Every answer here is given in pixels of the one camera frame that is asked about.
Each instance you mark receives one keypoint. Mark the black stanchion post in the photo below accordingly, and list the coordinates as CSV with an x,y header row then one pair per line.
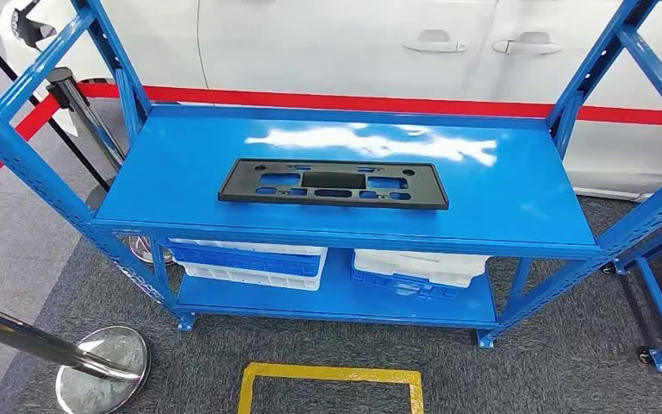
x,y
82,116

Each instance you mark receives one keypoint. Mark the black plastic plate bracket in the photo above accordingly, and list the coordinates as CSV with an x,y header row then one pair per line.
x,y
239,183

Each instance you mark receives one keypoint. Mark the blue metal shelf rack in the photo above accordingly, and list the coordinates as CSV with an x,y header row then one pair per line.
x,y
194,171

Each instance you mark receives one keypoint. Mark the chrome stanchion post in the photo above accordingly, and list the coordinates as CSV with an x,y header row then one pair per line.
x,y
22,337

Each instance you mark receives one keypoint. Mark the white plastic crate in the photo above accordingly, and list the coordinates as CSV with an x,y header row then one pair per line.
x,y
422,265
251,281

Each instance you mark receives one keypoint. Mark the yellow floor tape square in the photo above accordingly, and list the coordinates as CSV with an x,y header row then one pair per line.
x,y
331,374

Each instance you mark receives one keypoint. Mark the white car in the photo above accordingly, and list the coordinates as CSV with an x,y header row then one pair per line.
x,y
308,45

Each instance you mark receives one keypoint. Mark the red barrier belt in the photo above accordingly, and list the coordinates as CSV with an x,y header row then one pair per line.
x,y
365,104
0,157

